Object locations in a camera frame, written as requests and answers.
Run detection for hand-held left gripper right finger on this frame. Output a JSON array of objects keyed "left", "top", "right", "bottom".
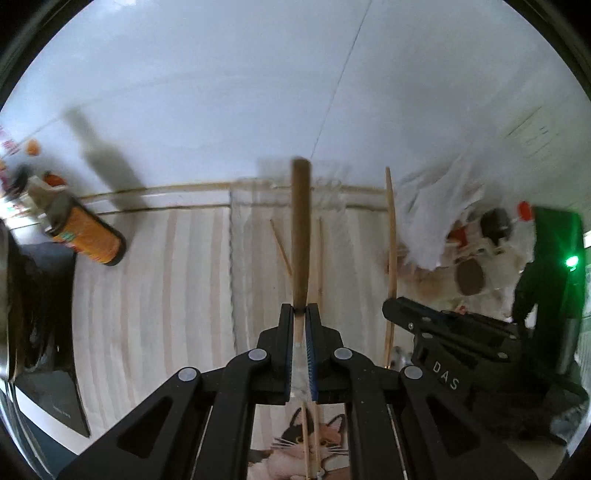
[{"left": 305, "top": 302, "right": 539, "bottom": 480}]

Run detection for colourful wall stickers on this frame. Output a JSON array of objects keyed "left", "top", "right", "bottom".
[{"left": 0, "top": 124, "right": 43, "bottom": 185}]

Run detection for black gas stove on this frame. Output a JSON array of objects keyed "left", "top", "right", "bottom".
[{"left": 0, "top": 222, "right": 91, "bottom": 438}]

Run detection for brown lid glass jar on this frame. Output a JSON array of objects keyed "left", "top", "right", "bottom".
[{"left": 456, "top": 260, "right": 486, "bottom": 296}]

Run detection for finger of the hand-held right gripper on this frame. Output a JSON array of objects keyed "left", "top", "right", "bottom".
[
  {"left": 382, "top": 301, "right": 509, "bottom": 361},
  {"left": 392, "top": 296, "right": 523, "bottom": 341}
]

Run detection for clear plastic utensil tray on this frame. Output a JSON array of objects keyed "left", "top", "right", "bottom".
[{"left": 228, "top": 159, "right": 399, "bottom": 370}]

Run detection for red cap dark bottle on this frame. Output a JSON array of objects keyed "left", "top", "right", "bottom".
[{"left": 480, "top": 202, "right": 534, "bottom": 243}]

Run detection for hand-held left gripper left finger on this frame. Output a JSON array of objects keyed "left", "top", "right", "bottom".
[{"left": 58, "top": 304, "right": 297, "bottom": 480}]

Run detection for orange label vinegar bottle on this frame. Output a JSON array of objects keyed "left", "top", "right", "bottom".
[{"left": 27, "top": 172, "right": 128, "bottom": 267}]

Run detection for striped beige counter mat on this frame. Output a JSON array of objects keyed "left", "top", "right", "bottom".
[{"left": 73, "top": 184, "right": 416, "bottom": 480}]

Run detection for brown wooden-handled utensil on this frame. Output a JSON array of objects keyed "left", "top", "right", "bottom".
[{"left": 290, "top": 158, "right": 312, "bottom": 309}]

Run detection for cat-shaped mat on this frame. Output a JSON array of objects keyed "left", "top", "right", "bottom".
[{"left": 248, "top": 401, "right": 352, "bottom": 480}]

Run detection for white plastic bag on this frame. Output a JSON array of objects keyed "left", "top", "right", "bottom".
[{"left": 396, "top": 156, "right": 486, "bottom": 271}]

